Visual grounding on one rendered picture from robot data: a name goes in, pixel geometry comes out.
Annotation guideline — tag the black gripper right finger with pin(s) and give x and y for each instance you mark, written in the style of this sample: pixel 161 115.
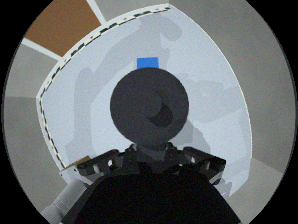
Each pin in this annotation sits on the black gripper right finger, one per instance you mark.
pixel 205 163

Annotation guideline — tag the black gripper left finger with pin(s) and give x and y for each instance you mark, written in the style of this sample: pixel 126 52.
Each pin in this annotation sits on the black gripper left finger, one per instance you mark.
pixel 98 166

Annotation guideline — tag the blue kettle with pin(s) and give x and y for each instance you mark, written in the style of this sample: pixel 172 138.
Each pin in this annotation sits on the blue kettle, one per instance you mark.
pixel 135 106

